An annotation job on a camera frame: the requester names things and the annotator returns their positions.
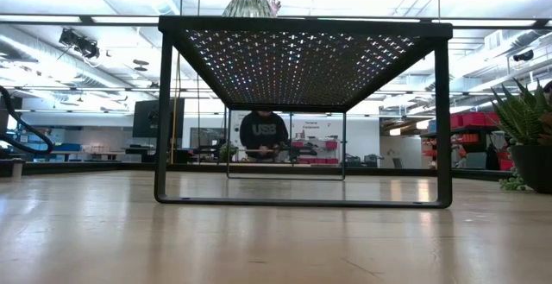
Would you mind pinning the rack with red bins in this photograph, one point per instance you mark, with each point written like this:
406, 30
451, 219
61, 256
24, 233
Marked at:
474, 119

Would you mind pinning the black perforated metal shelf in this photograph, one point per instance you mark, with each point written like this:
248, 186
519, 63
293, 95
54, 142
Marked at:
302, 24

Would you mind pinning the black monitor screen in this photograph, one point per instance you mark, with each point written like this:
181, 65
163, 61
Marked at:
146, 120

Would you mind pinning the person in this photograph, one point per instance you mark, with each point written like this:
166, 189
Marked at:
263, 130

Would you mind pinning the potted green succulent plant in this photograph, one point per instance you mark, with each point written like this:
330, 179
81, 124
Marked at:
524, 115

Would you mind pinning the blue storage bin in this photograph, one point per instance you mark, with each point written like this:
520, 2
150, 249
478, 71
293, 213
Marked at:
68, 147

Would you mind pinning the small green background plant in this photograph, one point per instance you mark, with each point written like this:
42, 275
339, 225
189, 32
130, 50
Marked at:
227, 151

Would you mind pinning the pink ribbed glass candle holder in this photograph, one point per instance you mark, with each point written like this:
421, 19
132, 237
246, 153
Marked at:
274, 5

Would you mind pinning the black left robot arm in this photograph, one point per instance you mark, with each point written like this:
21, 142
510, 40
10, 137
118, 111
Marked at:
30, 131

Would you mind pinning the table with red bins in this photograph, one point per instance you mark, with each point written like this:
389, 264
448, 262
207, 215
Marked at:
331, 145

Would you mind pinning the black ceiling camera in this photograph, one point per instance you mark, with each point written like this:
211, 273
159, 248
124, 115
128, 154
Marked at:
524, 55

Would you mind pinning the black aluminium table frame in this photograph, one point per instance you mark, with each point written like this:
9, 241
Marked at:
108, 168

